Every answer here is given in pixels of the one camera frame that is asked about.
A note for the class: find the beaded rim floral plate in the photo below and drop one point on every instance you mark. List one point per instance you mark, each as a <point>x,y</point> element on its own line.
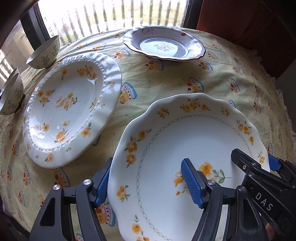
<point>70,107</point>

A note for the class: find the black window frame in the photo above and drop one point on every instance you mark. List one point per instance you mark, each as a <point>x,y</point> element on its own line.
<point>36,31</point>

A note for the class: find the balcony railing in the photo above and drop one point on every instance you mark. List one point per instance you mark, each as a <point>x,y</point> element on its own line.
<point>71,20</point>

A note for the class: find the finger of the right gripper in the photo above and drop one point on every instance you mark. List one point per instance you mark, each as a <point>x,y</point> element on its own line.
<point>249,165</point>
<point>285,169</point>

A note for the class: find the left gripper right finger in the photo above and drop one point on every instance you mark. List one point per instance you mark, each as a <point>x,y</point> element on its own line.
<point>243,220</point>

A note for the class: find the red trimmed white plate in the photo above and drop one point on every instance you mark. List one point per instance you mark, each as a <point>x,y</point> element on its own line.
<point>165,43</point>

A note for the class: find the leaf pattern bowl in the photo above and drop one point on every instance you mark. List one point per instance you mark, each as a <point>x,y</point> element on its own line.
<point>45,55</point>
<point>14,72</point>
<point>12,95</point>

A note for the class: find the yellow patterned tablecloth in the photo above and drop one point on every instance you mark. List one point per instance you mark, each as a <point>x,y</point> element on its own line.
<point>227,71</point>

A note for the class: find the red curtain right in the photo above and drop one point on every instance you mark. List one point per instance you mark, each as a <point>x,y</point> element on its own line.
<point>253,25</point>

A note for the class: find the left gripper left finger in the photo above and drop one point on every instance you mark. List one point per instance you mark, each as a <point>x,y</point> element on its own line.
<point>54,221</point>

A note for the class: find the scalloped yellow flower plate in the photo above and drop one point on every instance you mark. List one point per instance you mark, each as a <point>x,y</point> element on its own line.
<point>175,159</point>

